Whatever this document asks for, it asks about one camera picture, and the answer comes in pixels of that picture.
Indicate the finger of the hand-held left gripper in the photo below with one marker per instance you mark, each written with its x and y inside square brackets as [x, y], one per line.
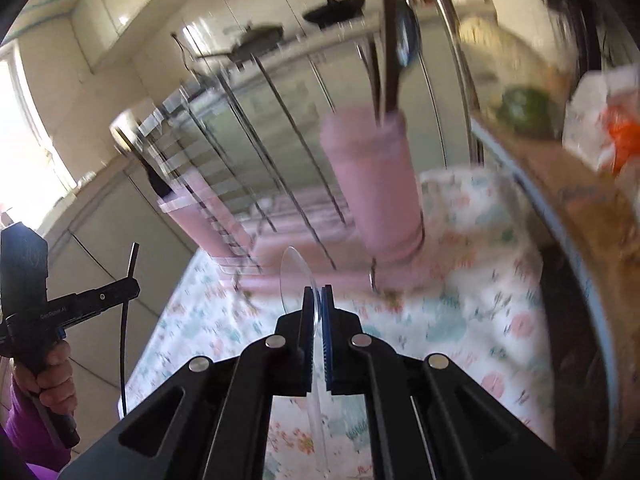
[107, 297]

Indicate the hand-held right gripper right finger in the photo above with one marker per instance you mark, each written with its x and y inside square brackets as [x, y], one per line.
[327, 330]

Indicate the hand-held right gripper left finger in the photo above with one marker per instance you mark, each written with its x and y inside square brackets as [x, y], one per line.
[305, 340]

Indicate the clear plastic spoon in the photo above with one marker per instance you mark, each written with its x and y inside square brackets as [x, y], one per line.
[296, 280]

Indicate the pink utensil holder cup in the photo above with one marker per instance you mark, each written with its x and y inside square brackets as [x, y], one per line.
[375, 185]

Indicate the black spoon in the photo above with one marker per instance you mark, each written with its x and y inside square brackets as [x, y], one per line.
[407, 35]

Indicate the person's left forearm purple sleeve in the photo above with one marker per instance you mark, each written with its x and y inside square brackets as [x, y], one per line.
[25, 435]

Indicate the person's left hand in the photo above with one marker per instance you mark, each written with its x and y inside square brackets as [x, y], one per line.
[52, 375]

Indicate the pink drip tray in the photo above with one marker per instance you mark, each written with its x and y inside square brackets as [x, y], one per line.
[310, 265]

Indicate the floral printed cloth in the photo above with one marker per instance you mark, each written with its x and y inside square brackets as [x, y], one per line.
[475, 310]

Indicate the pink dish drying rack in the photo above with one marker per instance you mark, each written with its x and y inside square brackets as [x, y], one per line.
[280, 125]

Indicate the cardboard box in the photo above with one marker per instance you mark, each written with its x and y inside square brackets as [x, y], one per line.
[575, 180]

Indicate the green pepper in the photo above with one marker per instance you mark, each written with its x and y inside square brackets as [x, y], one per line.
[527, 110]

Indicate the white plastic bag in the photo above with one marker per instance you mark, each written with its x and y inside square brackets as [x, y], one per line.
[590, 105]

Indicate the orange packet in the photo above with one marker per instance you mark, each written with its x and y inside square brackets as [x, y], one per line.
[622, 137]

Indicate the white kitchen wall cabinet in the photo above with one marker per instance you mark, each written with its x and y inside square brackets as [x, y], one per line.
[115, 15]

